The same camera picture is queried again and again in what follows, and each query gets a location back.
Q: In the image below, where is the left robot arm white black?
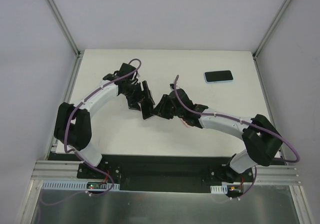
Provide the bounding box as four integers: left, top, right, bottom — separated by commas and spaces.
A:
53, 62, 155, 179

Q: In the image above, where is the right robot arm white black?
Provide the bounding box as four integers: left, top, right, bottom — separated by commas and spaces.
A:
152, 89, 282, 183

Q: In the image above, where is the pink phone case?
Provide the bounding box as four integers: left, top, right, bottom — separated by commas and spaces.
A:
180, 118, 198, 127

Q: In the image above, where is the black phone in blue case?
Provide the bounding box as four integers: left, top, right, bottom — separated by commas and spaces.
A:
204, 70, 234, 83

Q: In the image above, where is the right white cable duct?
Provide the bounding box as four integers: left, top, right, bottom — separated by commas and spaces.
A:
210, 185, 228, 195

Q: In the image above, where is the white cable duct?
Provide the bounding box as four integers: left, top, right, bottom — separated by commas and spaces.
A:
42, 181, 120, 192
210, 185, 228, 195

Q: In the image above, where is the left aluminium corner post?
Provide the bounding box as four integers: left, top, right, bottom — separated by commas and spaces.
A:
45, 0, 82, 57

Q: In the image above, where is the aluminium corner post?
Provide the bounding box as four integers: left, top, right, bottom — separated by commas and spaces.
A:
251, 0, 305, 60
45, 0, 82, 57

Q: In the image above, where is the left white cable duct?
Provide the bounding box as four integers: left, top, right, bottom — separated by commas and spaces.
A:
42, 181, 120, 192

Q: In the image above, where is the right aluminium corner post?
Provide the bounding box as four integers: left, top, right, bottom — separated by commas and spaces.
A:
251, 0, 305, 60

